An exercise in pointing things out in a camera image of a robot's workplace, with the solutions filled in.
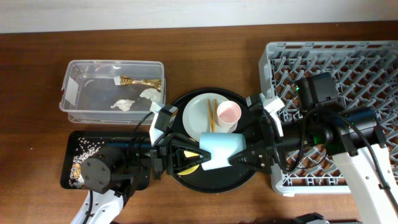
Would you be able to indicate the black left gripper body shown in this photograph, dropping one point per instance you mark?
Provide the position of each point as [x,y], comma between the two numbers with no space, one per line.
[160,158]

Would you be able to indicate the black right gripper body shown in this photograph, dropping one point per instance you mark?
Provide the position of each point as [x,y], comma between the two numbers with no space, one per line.
[296,139]

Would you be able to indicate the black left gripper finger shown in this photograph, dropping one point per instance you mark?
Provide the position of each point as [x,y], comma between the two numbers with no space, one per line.
[179,164]
[178,146]

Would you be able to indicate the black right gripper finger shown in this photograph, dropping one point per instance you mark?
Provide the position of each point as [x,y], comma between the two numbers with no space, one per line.
[253,131]
[257,157]

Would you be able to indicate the yellow bowl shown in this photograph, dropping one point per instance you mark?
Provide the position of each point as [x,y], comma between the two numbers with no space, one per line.
[189,158]

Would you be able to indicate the light blue plastic cup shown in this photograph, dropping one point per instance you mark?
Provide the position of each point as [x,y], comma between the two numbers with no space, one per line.
[221,146]

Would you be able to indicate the nut and rice food scraps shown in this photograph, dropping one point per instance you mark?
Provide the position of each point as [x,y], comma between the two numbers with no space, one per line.
[85,147]

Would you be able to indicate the gold snack wrapper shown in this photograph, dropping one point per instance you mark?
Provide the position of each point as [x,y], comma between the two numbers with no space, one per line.
[124,80]

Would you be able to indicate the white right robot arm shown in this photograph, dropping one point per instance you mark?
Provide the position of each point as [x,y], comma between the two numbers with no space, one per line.
[353,138]

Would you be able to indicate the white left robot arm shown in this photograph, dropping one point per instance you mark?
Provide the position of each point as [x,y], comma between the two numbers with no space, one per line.
[104,208]

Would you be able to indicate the clear plastic waste bin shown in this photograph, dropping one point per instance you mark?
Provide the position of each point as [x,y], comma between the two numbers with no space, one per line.
[89,90]

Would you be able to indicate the grey dishwasher rack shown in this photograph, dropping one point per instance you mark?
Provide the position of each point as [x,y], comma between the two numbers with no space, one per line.
[364,73]

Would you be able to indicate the light grey round plate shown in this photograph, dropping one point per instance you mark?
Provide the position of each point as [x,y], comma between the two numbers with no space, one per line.
[196,118]

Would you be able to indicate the wooden chopstick left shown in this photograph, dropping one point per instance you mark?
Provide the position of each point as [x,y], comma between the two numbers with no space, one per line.
[210,113]

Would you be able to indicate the wooden chopstick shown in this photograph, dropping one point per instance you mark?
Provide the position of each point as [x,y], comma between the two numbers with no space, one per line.
[214,115]
[210,113]

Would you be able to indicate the pink plastic cup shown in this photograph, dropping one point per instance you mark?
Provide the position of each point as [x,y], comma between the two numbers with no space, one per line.
[228,114]

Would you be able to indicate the wooden chopstick right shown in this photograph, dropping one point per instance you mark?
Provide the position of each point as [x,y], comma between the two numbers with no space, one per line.
[214,115]

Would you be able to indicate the crumpled white tissue right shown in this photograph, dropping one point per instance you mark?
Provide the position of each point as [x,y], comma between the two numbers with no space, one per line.
[152,94]

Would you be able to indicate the crumpled white tissue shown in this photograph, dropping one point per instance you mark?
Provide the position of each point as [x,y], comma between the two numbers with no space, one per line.
[152,94]
[123,105]

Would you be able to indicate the crumpled white tissue left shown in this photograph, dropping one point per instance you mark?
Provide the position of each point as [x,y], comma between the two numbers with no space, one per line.
[123,105]

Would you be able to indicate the black rectangular tray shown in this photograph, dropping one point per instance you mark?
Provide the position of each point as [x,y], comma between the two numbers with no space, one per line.
[101,161]

